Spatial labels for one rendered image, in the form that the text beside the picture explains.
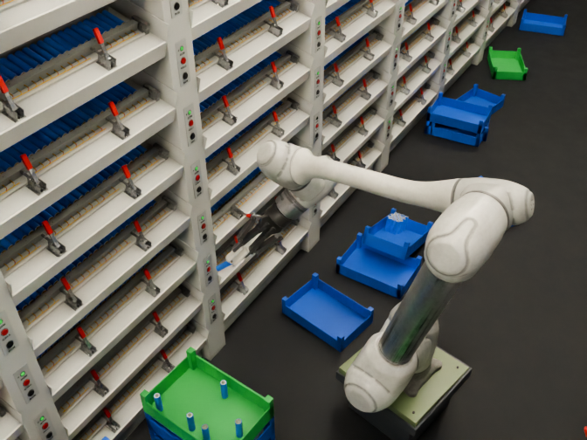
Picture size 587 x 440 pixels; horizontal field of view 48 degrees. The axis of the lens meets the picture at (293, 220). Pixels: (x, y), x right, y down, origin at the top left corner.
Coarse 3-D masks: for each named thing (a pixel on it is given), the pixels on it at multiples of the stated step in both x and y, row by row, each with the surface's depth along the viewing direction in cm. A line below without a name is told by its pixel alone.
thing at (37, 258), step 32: (128, 160) 182; (160, 160) 187; (96, 192) 171; (128, 192) 176; (160, 192) 185; (32, 224) 161; (64, 224) 165; (96, 224) 168; (0, 256) 152; (32, 256) 156; (64, 256) 159; (32, 288) 155
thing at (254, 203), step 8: (296, 144) 257; (304, 144) 255; (272, 184) 243; (256, 192) 238; (264, 192) 239; (272, 192) 241; (248, 200) 235; (256, 200) 236; (264, 200) 238; (240, 208) 232; (248, 208) 233; (256, 208) 235; (232, 216) 228; (224, 224) 225; (232, 224) 226; (240, 224) 230; (216, 232) 222; (224, 232) 223; (232, 232) 227; (216, 240) 217; (224, 240) 225; (216, 248) 221
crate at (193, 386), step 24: (192, 360) 189; (168, 384) 186; (192, 384) 188; (216, 384) 188; (240, 384) 182; (144, 408) 180; (168, 408) 182; (192, 408) 182; (216, 408) 182; (240, 408) 182; (264, 408) 177; (192, 432) 176; (216, 432) 176
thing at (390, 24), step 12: (396, 12) 282; (384, 24) 287; (396, 24) 287; (396, 36) 291; (384, 60) 297; (396, 72) 306; (396, 84) 311; (384, 96) 308; (384, 108) 312; (384, 120) 316; (384, 132) 321; (384, 156) 333
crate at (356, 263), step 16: (352, 256) 287; (368, 256) 287; (384, 256) 287; (352, 272) 275; (368, 272) 279; (384, 272) 279; (400, 272) 279; (416, 272) 276; (384, 288) 269; (400, 288) 264
